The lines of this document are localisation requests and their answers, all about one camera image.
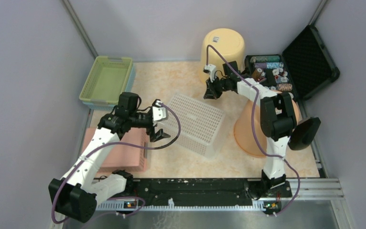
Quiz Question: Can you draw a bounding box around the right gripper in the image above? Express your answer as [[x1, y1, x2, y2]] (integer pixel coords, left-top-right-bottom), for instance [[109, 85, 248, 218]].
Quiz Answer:
[[204, 75, 230, 100]]

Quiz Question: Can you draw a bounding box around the white mesh plastic basket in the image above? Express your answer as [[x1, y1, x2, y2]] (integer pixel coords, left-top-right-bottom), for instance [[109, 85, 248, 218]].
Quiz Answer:
[[167, 94, 229, 159]]

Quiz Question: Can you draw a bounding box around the pink plastic basket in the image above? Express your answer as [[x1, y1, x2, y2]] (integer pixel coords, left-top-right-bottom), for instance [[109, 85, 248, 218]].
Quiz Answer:
[[82, 127, 148, 174]]

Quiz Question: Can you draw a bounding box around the orange capybara bucket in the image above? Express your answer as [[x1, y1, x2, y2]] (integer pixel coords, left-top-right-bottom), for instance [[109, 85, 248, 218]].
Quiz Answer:
[[233, 90, 303, 158]]

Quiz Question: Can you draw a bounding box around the yellow capybara bucket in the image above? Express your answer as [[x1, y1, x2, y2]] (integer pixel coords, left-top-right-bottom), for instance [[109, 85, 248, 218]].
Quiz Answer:
[[198, 28, 245, 83]]

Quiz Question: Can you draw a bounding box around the blue basket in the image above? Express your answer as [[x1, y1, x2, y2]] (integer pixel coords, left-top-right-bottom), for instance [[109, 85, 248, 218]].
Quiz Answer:
[[81, 63, 136, 111]]

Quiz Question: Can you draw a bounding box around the green plastic basket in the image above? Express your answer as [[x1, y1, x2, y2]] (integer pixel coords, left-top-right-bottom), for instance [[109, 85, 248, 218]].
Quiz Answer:
[[79, 56, 134, 105]]

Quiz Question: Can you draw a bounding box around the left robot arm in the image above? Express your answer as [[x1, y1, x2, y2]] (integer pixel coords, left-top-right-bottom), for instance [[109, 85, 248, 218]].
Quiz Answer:
[[48, 92, 177, 224]]

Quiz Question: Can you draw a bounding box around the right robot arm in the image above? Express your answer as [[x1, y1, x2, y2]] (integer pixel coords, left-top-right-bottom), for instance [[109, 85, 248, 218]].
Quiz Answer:
[[203, 64, 321, 197]]

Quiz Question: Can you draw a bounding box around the brown cylinder in case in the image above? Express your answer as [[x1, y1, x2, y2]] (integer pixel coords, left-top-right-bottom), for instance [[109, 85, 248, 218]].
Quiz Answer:
[[252, 68, 264, 82]]

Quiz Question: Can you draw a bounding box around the black open tool case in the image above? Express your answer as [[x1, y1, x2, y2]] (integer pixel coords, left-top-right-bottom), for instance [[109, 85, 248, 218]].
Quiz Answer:
[[244, 26, 340, 101]]

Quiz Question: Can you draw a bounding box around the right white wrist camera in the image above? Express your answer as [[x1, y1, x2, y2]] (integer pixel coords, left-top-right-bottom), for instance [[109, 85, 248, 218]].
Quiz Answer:
[[203, 64, 217, 83]]

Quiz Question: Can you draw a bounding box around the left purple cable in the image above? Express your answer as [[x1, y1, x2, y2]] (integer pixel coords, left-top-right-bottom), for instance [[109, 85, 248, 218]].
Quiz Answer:
[[51, 102, 182, 226]]

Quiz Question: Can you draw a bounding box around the purple cable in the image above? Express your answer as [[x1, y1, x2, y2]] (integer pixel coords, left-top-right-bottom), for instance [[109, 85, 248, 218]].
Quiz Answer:
[[51, 102, 182, 226], [205, 44, 301, 217]]

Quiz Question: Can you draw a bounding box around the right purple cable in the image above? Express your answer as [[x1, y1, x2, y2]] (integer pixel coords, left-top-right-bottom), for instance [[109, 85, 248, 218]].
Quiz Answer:
[[205, 44, 301, 217]]

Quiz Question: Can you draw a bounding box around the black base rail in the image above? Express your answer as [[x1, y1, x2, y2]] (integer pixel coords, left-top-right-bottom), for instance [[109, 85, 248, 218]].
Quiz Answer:
[[85, 170, 342, 219]]

